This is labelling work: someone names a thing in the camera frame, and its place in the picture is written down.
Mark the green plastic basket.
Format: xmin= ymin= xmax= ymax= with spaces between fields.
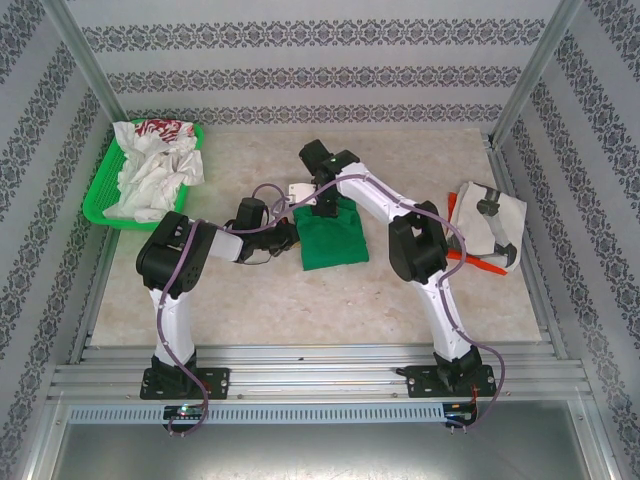
xmin=82 ymin=118 xmax=207 ymax=232

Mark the crumpled plain white t-shirt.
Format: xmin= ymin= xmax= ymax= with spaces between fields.
xmin=102 ymin=142 xmax=207 ymax=225

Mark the green t-shirt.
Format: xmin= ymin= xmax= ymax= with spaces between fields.
xmin=292 ymin=202 xmax=372 ymax=273

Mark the folded white t-shirt grey print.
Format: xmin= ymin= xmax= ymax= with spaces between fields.
xmin=457 ymin=180 xmax=529 ymax=274

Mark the grey metal bottom panel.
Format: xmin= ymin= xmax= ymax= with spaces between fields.
xmin=29 ymin=399 xmax=614 ymax=480

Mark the aluminium frame post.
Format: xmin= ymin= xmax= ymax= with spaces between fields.
xmin=488 ymin=0 xmax=584 ymax=147
xmin=39 ymin=0 xmax=127 ymax=135

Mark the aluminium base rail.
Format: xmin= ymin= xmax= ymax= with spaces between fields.
xmin=47 ymin=342 xmax=592 ymax=402

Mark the slotted grey cable duct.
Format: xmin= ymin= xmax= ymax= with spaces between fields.
xmin=67 ymin=403 xmax=447 ymax=425

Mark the white t-shirt red print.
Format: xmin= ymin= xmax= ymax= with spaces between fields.
xmin=112 ymin=118 xmax=197 ymax=151

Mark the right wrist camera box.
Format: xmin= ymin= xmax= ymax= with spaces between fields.
xmin=288 ymin=182 xmax=320 ymax=206

